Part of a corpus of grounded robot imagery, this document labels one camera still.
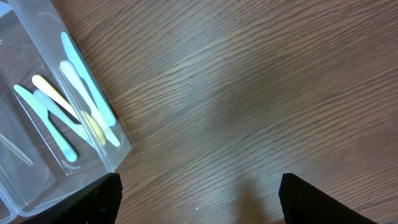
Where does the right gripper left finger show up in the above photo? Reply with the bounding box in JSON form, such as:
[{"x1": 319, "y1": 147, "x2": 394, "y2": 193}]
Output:
[{"x1": 23, "y1": 173, "x2": 123, "y2": 224}]

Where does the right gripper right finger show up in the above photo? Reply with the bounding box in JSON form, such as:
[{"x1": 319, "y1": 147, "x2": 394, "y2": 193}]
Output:
[{"x1": 279, "y1": 173, "x2": 374, "y2": 224}]

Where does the yellow plastic knife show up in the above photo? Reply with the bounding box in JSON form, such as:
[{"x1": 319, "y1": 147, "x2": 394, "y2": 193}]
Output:
[{"x1": 31, "y1": 73, "x2": 107, "y2": 146}]

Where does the white plastic knife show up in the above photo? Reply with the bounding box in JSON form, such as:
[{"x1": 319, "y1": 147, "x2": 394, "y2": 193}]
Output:
[{"x1": 60, "y1": 32, "x2": 116, "y2": 127}]

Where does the pale blue knife bottom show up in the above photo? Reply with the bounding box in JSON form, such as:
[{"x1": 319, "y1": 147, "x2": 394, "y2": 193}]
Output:
[{"x1": 33, "y1": 90, "x2": 94, "y2": 147}]

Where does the cream plastic knife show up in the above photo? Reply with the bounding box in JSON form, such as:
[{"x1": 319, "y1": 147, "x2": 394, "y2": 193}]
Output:
[{"x1": 60, "y1": 60, "x2": 121, "y2": 147}]

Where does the light blue knife top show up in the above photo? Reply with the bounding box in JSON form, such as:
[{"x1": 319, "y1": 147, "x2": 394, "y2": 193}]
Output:
[{"x1": 13, "y1": 85, "x2": 78, "y2": 162}]

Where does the left clear plastic container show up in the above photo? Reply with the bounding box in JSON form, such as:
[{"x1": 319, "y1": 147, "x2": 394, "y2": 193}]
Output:
[{"x1": 1, "y1": 78, "x2": 55, "y2": 223}]

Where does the clear plastic container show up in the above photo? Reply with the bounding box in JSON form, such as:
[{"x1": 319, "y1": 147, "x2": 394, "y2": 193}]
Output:
[
  {"x1": 1, "y1": 0, "x2": 131, "y2": 204},
  {"x1": 1, "y1": 78, "x2": 55, "y2": 223}
]

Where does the right clear plastic container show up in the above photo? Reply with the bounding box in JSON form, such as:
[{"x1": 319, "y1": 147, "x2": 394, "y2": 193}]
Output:
[{"x1": 1, "y1": 0, "x2": 131, "y2": 204}]

